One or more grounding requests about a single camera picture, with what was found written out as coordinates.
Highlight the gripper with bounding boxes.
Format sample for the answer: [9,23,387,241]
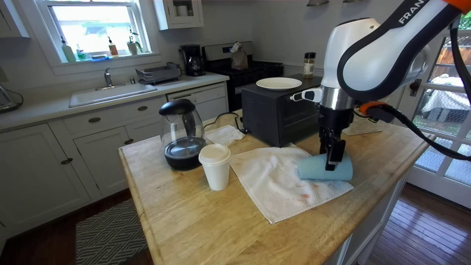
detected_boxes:
[318,105,354,172]

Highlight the light green cup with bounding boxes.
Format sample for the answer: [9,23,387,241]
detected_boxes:
[297,152,353,181]

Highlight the white paper cup with lid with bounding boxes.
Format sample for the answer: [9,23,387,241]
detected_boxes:
[198,143,231,191]

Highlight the patterned white cloth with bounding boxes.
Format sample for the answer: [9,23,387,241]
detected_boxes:
[341,113,387,136]

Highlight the white towel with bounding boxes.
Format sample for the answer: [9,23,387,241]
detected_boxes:
[230,143,354,225]

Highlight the black toaster oven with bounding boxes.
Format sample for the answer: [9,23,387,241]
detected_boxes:
[241,74,324,148]

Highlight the white plate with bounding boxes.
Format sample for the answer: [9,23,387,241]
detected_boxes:
[256,77,303,91]

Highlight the spice jar with black cap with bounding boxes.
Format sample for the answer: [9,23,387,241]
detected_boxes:
[303,52,317,79]

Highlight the crumpled white napkin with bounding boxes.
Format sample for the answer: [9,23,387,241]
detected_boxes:
[204,125,245,147]

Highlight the black stove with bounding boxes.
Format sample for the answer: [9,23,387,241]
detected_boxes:
[201,41,285,112]

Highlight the white glass-pane door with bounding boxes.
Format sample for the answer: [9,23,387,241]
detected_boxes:
[396,11,471,209]

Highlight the brown paper bag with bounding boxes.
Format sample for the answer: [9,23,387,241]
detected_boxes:
[230,41,249,71]

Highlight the glass kettle with black lid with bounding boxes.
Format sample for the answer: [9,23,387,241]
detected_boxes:
[159,98,208,171]

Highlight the black coffee maker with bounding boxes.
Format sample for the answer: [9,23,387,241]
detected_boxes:
[179,44,206,77]

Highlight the grey dish rack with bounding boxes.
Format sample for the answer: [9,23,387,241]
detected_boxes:
[135,62,182,85]

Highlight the potted plant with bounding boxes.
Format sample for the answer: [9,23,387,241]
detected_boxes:
[127,29,143,56]

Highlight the white sink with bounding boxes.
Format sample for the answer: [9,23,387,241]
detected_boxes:
[69,83,158,108]

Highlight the patterned grey rug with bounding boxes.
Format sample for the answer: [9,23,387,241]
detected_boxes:
[75,198,148,265]

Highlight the orange pump bottle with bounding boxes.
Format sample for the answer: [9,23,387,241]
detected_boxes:
[107,36,119,57]

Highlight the window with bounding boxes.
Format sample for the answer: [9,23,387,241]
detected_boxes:
[34,0,161,67]

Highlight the green soap bottle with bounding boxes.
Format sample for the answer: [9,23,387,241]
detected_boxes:
[60,36,77,63]

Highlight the white kitchen base cabinets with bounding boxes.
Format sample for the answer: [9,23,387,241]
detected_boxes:
[0,72,230,241]

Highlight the small counter appliance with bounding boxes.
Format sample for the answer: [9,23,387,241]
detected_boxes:
[0,84,24,114]

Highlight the black cable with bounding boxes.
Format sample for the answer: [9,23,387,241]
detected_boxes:
[203,112,251,135]

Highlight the white glass-front wall cabinet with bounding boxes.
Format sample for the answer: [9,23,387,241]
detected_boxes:
[153,0,205,31]

